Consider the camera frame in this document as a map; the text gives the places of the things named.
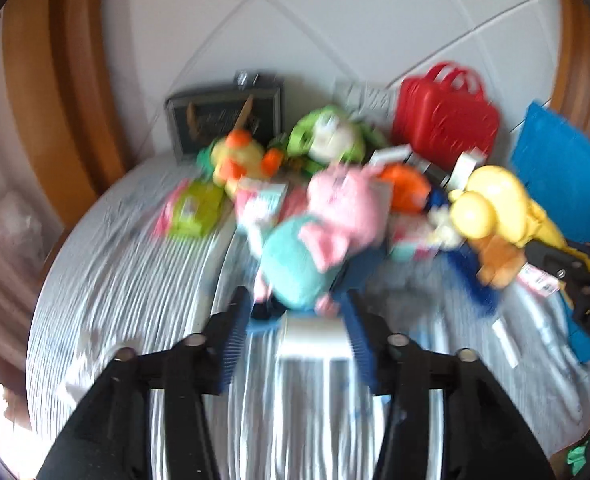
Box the white wall socket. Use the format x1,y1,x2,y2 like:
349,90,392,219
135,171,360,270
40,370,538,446
335,80,401,116

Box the white grey carton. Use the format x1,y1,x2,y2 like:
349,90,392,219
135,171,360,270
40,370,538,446
450,152,490,191

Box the pink white packet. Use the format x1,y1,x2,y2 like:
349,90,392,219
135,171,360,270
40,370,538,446
235,177,288,231

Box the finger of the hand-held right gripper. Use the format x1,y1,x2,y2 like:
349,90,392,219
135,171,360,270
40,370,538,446
527,244,590,282

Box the green packet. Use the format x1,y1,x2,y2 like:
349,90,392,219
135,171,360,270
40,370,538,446
155,180,226,238

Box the small white box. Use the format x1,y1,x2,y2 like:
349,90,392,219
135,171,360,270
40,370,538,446
275,310,353,361

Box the wooden wall frame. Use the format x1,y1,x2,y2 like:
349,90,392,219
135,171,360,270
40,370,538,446
2,0,126,226

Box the green plush toy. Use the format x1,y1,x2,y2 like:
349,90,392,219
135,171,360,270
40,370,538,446
287,105,388,166

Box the grey covered desktop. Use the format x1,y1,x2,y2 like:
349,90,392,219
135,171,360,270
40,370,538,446
25,155,590,480

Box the green cloth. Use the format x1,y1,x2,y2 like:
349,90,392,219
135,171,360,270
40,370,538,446
567,440,590,471

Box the clear plastic bag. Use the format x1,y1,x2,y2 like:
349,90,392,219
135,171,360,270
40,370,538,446
0,190,51,271

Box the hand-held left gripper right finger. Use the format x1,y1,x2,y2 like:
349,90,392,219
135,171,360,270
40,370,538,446
342,289,558,480

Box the dark framed box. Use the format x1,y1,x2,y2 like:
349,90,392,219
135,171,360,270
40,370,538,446
165,72,283,161

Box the small blue toy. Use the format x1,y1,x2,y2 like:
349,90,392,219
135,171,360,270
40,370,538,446
427,187,456,216

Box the wooden pillar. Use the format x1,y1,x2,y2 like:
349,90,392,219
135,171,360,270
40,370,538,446
550,0,590,136

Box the orange plush toy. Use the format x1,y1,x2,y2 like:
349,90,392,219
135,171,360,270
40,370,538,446
377,162,431,213

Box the blue plastic crate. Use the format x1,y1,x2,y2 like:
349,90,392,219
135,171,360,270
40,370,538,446
510,101,590,246

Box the flat white box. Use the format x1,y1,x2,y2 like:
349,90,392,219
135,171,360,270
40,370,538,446
370,145,411,163

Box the large yellow toy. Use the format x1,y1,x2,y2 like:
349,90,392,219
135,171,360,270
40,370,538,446
447,165,568,288

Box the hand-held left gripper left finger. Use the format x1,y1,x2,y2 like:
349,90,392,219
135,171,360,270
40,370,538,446
35,286,253,480

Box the red toy suitcase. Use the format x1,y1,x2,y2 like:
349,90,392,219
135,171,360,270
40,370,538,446
391,61,500,171

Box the pig plush teal dress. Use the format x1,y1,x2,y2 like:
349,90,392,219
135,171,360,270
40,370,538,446
252,165,393,318

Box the orange yellow duck plush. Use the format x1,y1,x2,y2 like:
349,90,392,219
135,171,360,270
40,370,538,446
197,129,286,196

